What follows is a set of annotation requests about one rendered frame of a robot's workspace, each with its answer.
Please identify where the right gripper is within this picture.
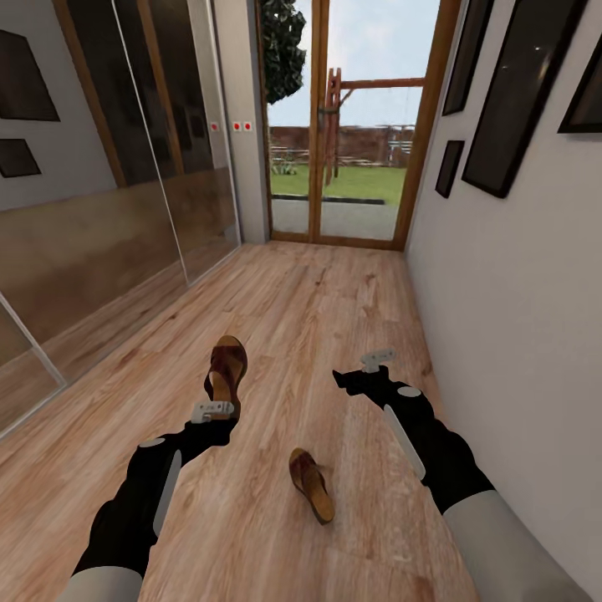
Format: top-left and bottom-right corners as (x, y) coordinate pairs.
(333, 365), (390, 402)

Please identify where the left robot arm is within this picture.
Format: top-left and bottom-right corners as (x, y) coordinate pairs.
(58, 401), (237, 602)

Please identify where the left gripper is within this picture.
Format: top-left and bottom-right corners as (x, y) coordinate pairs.
(184, 419), (237, 457)

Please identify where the sandal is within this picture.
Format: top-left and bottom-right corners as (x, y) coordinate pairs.
(288, 448), (334, 525)
(203, 335), (247, 422)

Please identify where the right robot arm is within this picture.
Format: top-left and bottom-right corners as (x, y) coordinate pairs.
(333, 349), (594, 602)

